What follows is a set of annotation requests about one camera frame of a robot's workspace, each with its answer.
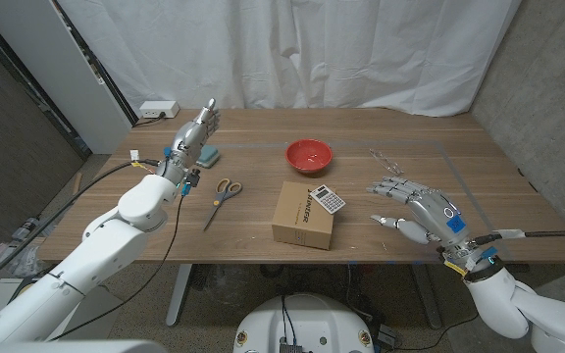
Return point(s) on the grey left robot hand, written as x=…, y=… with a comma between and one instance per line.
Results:
x=189, y=139

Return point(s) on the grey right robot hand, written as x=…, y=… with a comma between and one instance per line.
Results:
x=434, y=216

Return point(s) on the white pocket calculator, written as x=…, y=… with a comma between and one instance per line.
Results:
x=328, y=199

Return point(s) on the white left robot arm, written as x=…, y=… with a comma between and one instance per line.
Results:
x=101, y=250

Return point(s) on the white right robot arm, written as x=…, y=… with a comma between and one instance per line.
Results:
x=503, y=304

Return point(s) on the red bowl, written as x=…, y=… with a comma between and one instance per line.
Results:
x=308, y=154

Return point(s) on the brown cardboard box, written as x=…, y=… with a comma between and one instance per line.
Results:
x=299, y=220

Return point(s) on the teal sponge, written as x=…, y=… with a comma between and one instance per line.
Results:
x=210, y=156

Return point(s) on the white power strip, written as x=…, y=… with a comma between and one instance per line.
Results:
x=159, y=109

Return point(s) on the clear plastic glasses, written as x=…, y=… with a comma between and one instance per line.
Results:
x=385, y=162

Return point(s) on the grey table leg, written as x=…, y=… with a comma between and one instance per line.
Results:
x=427, y=294
x=178, y=294

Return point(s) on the white curtain backdrop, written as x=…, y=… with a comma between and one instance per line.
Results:
x=287, y=54

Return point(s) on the white cabinet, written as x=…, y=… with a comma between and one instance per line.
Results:
x=66, y=83

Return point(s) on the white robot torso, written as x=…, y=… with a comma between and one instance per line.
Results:
x=302, y=323

